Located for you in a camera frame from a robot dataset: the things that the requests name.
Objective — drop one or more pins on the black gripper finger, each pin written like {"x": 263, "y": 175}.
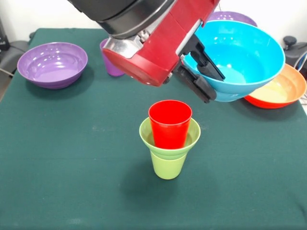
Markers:
{"x": 209, "y": 68}
{"x": 199, "y": 86}

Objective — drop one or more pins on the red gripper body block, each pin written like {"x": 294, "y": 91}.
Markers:
{"x": 158, "y": 52}

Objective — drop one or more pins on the small blue plastic bowl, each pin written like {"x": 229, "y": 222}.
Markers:
{"x": 247, "y": 55}

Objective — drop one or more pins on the small green plastic bowl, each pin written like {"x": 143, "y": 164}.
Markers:
{"x": 195, "y": 134}

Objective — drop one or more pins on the red plastic cup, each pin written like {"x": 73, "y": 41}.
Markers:
{"x": 170, "y": 131}

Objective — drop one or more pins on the green plastic cup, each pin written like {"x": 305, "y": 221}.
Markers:
{"x": 168, "y": 167}

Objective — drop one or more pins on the purple plastic cup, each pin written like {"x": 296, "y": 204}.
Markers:
{"x": 111, "y": 69}

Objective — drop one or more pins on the large purple plastic bowl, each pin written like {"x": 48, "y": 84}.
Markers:
{"x": 232, "y": 16}
{"x": 52, "y": 72}

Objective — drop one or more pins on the large orange plastic bowl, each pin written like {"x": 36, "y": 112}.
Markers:
{"x": 287, "y": 88}

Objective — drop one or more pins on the dark green table cloth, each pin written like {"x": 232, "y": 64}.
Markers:
{"x": 153, "y": 203}

